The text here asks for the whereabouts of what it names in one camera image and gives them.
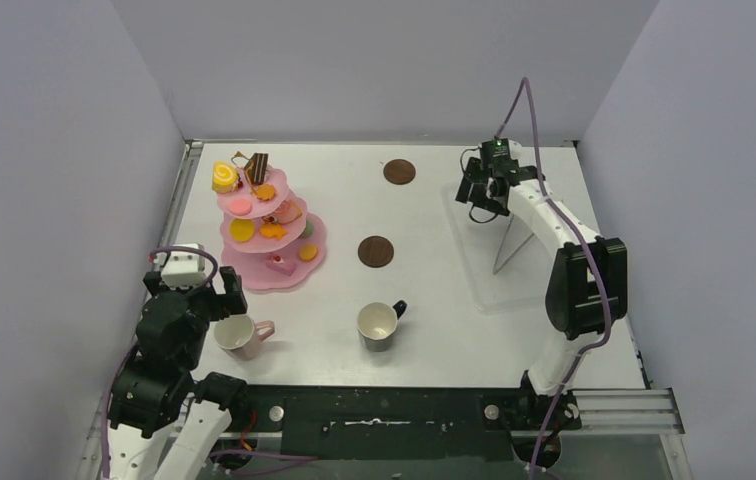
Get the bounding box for pink green cube cake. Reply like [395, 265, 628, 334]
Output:
[265, 255, 297, 277]

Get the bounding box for yellow round cake slice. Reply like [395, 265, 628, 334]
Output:
[228, 219, 255, 243]

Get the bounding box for orange flower cookie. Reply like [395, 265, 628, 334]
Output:
[258, 223, 288, 240]

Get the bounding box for dark wooden coaster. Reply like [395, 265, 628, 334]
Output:
[357, 235, 395, 268]
[382, 159, 416, 185]

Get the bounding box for metal serving tongs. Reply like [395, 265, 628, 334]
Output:
[492, 215, 535, 275]

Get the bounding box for orange round macaron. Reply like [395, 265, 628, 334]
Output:
[298, 244, 320, 262]

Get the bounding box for pink round macaron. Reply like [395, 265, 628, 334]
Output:
[228, 199, 253, 217]

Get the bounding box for orange scalloped cookie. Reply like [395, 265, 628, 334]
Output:
[252, 183, 277, 202]

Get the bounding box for yellow swirl roll cake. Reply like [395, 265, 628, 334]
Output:
[211, 161, 241, 194]

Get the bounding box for chocolate layered cake slice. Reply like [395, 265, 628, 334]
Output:
[244, 152, 269, 186]

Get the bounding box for black mug white inside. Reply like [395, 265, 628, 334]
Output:
[357, 300, 408, 352]

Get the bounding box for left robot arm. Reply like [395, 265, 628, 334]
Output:
[102, 267, 251, 479]

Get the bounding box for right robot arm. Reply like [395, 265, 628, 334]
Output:
[455, 138, 628, 427]

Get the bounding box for pink teacup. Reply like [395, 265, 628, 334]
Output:
[213, 315, 276, 361]

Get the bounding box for pink three-tier cake stand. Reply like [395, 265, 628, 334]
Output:
[212, 151, 327, 292]

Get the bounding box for clear plastic tray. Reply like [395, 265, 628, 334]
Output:
[441, 184, 557, 313]

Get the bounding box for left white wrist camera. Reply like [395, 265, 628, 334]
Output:
[154, 251, 207, 290]

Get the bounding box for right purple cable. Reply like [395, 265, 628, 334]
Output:
[493, 77, 620, 480]

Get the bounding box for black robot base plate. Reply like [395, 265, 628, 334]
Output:
[213, 385, 582, 465]

